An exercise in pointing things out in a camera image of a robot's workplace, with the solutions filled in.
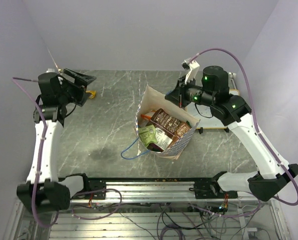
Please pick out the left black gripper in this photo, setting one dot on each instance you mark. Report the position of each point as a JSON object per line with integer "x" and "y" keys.
{"x": 82, "y": 96}

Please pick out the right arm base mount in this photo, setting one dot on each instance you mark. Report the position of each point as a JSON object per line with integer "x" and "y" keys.
{"x": 207, "y": 190}

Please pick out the white labelled snack packet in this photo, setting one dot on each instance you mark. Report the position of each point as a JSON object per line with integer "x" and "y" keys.
{"x": 163, "y": 141}

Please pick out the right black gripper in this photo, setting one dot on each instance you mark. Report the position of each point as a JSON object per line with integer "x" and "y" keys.
{"x": 178, "y": 95}

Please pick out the brown snack bag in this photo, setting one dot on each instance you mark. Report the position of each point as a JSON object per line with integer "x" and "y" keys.
{"x": 173, "y": 127}

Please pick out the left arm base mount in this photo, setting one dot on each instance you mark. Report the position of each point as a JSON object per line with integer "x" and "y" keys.
{"x": 96, "y": 184}

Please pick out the yellow snack bar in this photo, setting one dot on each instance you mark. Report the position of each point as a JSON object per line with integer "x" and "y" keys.
{"x": 91, "y": 94}

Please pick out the white whiteboard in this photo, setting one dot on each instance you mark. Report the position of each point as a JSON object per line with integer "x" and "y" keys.
{"x": 204, "y": 115}

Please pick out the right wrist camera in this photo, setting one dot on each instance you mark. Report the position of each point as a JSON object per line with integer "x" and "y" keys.
{"x": 193, "y": 67}

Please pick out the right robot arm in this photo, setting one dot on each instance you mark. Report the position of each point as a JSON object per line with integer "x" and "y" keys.
{"x": 273, "y": 171}

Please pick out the green snack packet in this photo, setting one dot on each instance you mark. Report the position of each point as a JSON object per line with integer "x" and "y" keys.
{"x": 147, "y": 135}

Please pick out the orange snack packet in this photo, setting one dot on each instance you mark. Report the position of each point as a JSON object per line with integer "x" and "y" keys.
{"x": 147, "y": 116}

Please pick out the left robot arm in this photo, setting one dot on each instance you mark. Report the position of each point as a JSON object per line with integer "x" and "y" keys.
{"x": 43, "y": 191}

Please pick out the checkered paper bag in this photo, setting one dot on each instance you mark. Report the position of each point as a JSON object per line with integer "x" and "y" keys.
{"x": 154, "y": 100}

